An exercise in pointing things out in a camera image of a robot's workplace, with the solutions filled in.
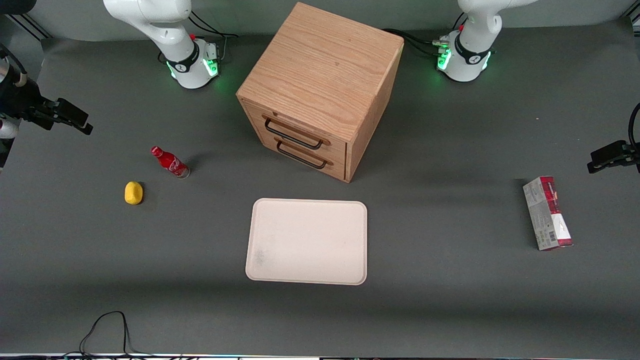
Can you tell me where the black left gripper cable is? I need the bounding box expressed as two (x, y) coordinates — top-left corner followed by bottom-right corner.
(628, 102), (640, 151)

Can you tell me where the black cable along right arm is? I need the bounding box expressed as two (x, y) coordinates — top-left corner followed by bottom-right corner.
(0, 44), (27, 88)

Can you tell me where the wooden drawer front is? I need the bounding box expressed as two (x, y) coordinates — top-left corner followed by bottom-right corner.
(246, 104), (348, 157)
(257, 131), (347, 181)

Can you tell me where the red coke bottle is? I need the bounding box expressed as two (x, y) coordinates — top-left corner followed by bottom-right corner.
(151, 146), (191, 180)

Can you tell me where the red and grey carton box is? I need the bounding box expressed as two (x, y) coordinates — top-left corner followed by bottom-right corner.
(522, 175), (574, 252)

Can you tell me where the black arm base cable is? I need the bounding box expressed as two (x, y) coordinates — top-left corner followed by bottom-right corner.
(188, 10), (240, 63)
(382, 28), (451, 57)

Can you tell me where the black right arm base cable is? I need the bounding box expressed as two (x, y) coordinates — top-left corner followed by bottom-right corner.
(188, 10), (240, 63)

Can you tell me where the black looped table cable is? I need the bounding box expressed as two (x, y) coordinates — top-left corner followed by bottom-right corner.
(50, 310), (201, 360)

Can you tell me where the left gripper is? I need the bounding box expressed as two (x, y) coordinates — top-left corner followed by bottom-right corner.
(587, 140), (640, 175)

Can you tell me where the black left arm base cable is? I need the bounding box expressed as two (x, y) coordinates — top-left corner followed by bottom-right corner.
(382, 28), (451, 57)

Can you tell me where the yellow lemon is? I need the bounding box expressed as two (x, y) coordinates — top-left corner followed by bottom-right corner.
(124, 181), (144, 206)

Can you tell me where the oak wooden drawer cabinet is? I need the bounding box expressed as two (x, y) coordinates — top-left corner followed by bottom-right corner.
(236, 2), (405, 184)

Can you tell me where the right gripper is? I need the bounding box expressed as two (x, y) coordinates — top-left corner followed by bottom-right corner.
(0, 74), (94, 136)

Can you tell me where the black metal drawer handle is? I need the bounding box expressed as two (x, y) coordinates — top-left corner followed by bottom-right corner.
(274, 136), (335, 170)
(262, 114), (332, 151)

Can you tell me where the beige plastic tray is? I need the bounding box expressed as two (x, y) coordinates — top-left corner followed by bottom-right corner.
(245, 198), (368, 286)

